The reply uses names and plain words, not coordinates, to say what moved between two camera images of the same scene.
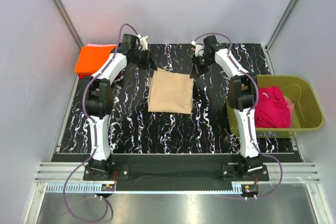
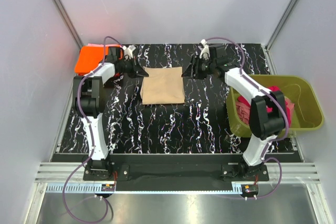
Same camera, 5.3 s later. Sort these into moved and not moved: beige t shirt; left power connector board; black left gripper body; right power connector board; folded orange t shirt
Moved: beige t shirt; black left gripper body
Not moved: right power connector board; folded orange t shirt; left power connector board
